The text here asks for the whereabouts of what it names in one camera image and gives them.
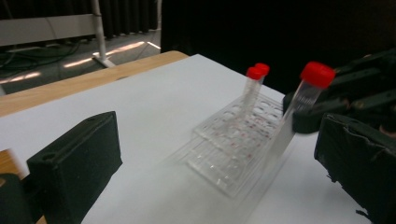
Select black drape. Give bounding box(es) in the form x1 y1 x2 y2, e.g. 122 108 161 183
161 0 396 96

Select clear plastic tube rack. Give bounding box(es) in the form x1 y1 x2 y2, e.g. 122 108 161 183
167 92 297 199

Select white metal desk frame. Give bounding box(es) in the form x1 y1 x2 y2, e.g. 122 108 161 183
0 0 117 69

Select black cables under desk frame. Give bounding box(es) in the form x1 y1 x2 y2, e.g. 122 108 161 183
0 40 82 78

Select white table mat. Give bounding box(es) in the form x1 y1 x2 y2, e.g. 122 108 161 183
0 53 373 224

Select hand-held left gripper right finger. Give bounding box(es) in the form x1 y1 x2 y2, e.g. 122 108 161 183
313 113 396 224

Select dark pleated curtain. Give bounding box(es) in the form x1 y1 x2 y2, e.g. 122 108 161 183
101 0 160 40

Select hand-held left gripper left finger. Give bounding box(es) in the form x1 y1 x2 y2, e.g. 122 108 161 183
26 110 123 224

